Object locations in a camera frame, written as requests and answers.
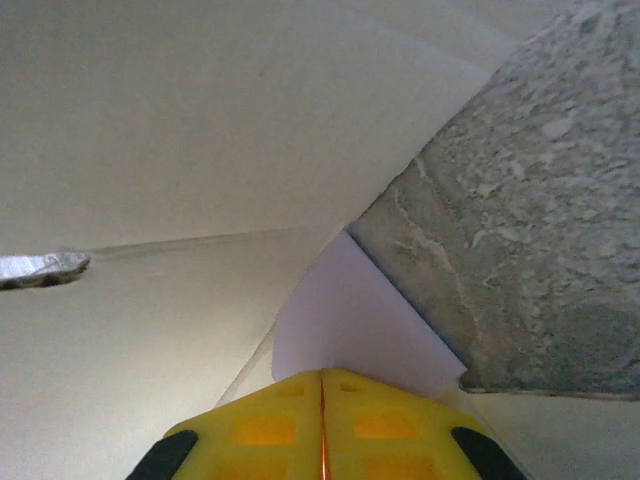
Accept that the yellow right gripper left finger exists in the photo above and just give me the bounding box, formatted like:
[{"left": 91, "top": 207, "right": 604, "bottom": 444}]
[{"left": 124, "top": 368, "right": 324, "bottom": 480}]

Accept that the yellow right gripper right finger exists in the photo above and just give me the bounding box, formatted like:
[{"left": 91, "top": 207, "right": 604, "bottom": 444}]
[{"left": 321, "top": 368, "right": 526, "bottom": 480}]

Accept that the white and lavender paper box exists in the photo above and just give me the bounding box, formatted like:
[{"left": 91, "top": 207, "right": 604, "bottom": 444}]
[{"left": 0, "top": 0, "right": 640, "bottom": 480}]

